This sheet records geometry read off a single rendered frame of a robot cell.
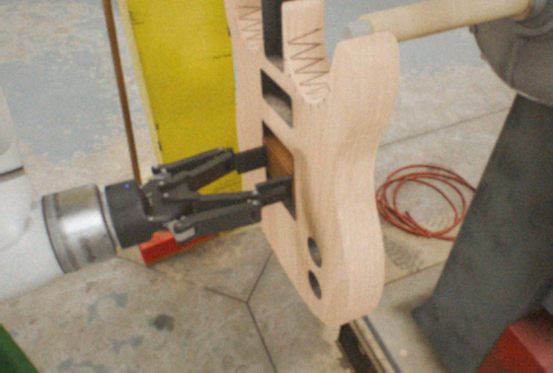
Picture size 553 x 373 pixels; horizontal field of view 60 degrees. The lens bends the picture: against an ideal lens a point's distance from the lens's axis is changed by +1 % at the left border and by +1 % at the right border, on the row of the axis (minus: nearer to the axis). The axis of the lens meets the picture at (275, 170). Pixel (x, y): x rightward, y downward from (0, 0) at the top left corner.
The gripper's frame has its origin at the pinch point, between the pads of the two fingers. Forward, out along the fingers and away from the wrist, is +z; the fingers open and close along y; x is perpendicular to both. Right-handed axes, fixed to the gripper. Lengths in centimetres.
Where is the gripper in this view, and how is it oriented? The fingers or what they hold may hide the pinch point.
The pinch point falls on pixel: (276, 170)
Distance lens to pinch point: 60.1
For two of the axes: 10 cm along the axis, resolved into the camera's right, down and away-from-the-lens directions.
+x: -0.6, -8.2, -5.8
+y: 3.9, 5.1, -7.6
